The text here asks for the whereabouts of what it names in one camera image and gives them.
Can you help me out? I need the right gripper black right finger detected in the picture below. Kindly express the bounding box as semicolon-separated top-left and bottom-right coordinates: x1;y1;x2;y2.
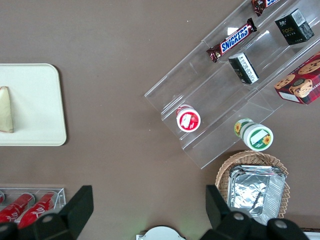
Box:
199;184;311;240

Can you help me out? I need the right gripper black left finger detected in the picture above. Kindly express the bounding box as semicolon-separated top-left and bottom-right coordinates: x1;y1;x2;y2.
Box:
0;184;95;240

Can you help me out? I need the triangular sandwich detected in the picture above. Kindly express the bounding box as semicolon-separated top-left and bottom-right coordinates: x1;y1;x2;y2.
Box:
0;85;15;134

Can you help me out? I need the light wicker basket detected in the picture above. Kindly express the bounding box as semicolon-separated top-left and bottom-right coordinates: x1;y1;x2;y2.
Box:
214;149;291;227

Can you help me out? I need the cream plastic tray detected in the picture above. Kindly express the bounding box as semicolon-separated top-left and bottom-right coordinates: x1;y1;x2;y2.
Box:
0;63;68;147

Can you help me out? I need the clear acrylic bottle rack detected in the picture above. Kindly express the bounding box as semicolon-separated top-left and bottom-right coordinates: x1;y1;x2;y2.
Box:
0;184;67;224

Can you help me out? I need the aluminium foil container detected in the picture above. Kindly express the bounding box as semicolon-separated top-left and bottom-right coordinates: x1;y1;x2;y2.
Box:
228;164;287;226

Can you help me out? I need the green lid cup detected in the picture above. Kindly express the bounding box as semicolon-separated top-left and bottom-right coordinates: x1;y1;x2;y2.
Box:
233;117;274;152

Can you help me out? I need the red lid cup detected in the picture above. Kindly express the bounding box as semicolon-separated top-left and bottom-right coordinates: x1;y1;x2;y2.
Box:
175;104;202;133

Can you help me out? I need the clear acrylic stepped stand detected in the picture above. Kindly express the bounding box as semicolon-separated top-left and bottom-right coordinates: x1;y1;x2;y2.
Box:
143;0;320;171

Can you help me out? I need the small black box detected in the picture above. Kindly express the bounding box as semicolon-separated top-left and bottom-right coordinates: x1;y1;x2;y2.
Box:
228;52;260;85
274;8;315;46

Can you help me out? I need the red cookie box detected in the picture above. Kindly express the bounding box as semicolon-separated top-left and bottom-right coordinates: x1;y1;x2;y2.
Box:
273;50;320;106

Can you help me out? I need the Snickers bar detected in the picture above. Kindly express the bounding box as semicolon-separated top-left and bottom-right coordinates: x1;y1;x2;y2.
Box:
250;0;284;17
206;17;258;64

